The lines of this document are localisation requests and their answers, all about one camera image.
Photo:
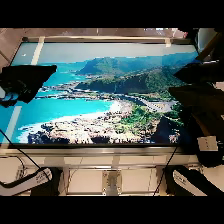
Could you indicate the dark jeans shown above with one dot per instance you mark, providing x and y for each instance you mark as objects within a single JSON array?
[{"x": 26, "y": 80}]

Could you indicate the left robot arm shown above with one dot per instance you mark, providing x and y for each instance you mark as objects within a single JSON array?
[{"x": 31, "y": 180}]

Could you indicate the silver frame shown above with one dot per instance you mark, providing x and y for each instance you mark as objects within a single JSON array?
[{"x": 111, "y": 182}]

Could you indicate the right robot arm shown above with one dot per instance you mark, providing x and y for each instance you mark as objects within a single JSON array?
[{"x": 186, "y": 181}]

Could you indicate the dark brown garment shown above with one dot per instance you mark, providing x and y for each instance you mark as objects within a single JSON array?
[{"x": 200, "y": 96}]

